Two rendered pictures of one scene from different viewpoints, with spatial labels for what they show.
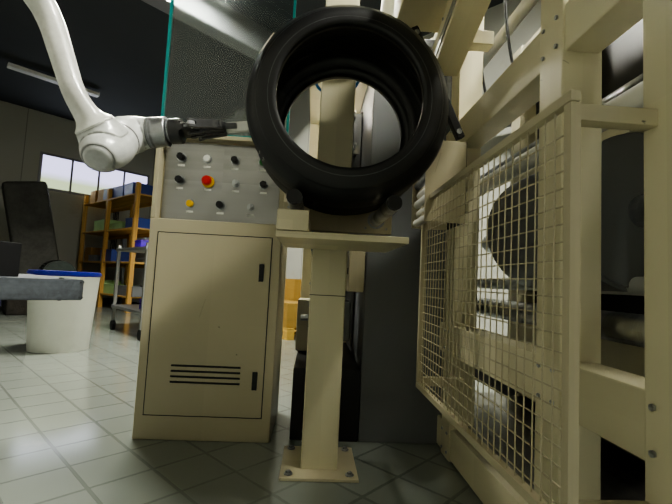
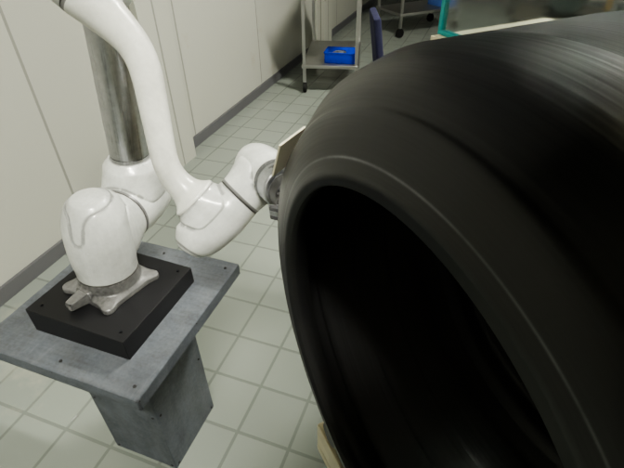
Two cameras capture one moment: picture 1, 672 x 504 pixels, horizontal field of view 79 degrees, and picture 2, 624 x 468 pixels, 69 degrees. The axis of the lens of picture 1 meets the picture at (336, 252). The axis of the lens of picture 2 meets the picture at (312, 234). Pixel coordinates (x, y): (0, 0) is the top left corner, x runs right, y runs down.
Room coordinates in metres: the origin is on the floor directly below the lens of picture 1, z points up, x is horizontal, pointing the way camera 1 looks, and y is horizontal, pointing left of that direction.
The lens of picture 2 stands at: (0.95, -0.21, 1.56)
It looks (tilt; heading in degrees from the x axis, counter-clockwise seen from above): 37 degrees down; 68
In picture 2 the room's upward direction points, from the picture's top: 1 degrees counter-clockwise
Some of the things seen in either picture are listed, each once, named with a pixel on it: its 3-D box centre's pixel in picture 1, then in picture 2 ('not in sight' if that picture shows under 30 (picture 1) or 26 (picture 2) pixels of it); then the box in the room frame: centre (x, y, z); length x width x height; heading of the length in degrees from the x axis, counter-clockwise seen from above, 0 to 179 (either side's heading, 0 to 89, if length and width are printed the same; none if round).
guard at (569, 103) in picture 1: (466, 296); not in sight; (1.08, -0.35, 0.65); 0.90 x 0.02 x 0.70; 3
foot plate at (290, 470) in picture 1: (318, 460); not in sight; (1.55, 0.03, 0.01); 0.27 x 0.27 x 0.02; 3
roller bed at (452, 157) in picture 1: (437, 187); not in sight; (1.53, -0.38, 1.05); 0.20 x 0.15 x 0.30; 3
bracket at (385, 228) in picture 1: (337, 218); not in sight; (1.47, 0.00, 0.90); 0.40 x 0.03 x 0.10; 93
